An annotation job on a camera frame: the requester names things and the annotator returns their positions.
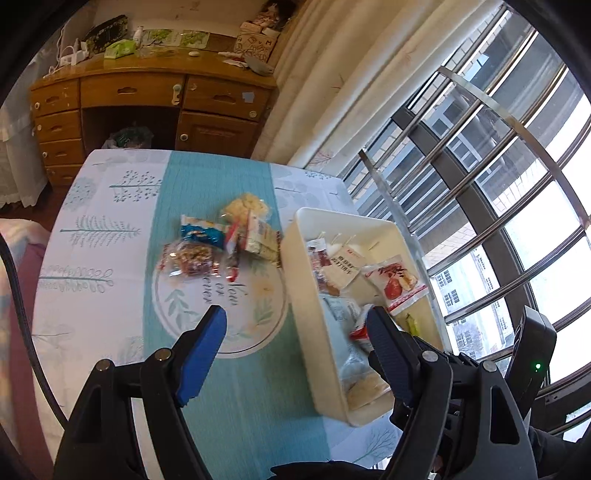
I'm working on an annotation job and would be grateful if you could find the floral blanket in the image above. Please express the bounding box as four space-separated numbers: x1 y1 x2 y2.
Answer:
0 219 61 480

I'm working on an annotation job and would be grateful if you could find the glass window with dark frame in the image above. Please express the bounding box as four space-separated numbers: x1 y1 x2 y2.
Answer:
344 9 591 444

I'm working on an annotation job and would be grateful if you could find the white packet with red corner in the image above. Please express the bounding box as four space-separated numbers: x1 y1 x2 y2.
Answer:
325 247 362 289

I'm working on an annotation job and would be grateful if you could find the person's dark clothing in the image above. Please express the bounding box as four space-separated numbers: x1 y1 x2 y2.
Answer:
272 457 393 480

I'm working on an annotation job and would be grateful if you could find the white power strip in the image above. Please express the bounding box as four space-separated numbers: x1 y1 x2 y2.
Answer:
60 41 88 65

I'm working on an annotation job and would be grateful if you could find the white plastic bin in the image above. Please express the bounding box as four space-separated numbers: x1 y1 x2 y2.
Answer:
281 207 451 428

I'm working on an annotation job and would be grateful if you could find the scribbled cardboard box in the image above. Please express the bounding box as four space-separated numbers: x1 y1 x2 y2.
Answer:
233 28 279 60

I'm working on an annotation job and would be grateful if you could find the steel window guard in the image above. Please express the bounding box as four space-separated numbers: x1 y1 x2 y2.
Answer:
344 0 591 444

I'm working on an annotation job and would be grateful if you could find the printed tablecloth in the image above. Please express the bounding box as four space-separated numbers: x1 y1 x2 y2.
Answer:
30 148 407 480

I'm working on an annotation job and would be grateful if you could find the clear nut bar packet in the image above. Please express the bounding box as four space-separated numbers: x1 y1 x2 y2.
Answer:
161 240 222 278

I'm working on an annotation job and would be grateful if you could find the yellow cracker packet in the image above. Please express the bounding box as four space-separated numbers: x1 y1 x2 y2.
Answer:
221 193 274 222

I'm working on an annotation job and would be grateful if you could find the slim red white packet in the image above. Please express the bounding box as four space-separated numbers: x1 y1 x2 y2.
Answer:
225 217 242 283

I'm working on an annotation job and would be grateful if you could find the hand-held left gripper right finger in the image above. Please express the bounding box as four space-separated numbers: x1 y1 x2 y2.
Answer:
367 307 539 480

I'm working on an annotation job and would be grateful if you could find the white lace bed cover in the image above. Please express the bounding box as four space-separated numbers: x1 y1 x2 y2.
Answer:
0 69 49 208

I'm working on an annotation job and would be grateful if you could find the person's right forearm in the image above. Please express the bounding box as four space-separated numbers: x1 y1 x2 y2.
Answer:
526 425 585 480

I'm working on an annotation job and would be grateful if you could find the dark plastic bag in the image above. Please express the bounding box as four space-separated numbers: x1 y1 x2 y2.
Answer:
102 124 154 151

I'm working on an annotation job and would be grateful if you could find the grey pouch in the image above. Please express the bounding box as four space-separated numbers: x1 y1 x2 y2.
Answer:
244 54 276 77

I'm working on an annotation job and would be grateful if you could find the dark patterned bag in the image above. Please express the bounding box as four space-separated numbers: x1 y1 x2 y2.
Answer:
85 16 130 51

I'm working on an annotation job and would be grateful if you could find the white curtain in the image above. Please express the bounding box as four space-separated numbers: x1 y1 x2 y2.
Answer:
252 0 506 178

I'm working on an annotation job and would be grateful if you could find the wooden desk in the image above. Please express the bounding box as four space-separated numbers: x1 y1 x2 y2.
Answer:
30 58 278 188

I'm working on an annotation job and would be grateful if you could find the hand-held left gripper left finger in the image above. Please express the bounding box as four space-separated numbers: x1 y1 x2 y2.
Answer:
55 305 228 480

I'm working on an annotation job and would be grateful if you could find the light blue snack packet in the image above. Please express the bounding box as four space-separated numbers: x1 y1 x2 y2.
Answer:
321 295 370 370

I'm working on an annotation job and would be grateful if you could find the black cable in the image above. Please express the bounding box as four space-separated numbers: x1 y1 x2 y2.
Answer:
0 231 70 428

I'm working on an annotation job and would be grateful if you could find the small red white packet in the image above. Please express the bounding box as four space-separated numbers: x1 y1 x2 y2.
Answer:
351 318 376 343

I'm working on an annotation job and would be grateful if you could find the apple print snack packet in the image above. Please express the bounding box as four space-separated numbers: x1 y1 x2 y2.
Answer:
362 261 428 315

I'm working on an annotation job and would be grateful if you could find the dark red snack packet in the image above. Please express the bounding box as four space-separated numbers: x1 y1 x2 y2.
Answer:
307 240 333 296

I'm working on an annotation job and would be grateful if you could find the clear packet of orange balls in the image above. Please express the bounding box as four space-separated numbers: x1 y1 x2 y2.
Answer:
339 355 395 414

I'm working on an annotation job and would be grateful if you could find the beige cracker packet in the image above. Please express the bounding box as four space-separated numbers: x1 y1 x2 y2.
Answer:
242 215 283 266

